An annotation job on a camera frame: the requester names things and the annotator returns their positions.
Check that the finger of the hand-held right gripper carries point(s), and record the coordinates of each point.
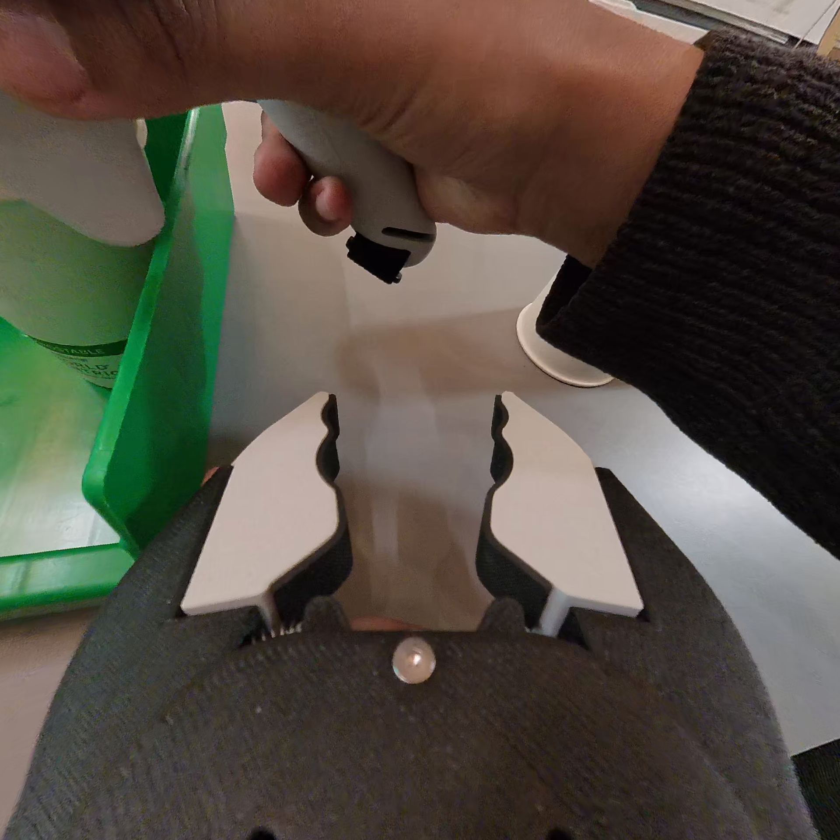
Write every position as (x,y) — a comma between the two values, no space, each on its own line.
(79,170)

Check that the dented white paper cup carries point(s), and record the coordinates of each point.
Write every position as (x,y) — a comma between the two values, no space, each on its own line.
(551,354)

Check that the green plastic bin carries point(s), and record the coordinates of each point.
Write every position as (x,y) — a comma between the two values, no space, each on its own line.
(177,394)

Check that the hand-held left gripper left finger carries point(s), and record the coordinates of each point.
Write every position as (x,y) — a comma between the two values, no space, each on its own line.
(262,525)

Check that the grey desk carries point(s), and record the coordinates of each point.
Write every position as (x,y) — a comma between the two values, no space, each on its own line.
(656,492)

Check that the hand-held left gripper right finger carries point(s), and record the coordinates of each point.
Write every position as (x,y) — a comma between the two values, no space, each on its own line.
(564,525)

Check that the person's black clothing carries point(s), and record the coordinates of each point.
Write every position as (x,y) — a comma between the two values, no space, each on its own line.
(820,794)

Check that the person's right hand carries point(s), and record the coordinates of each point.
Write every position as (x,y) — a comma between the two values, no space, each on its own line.
(426,65)

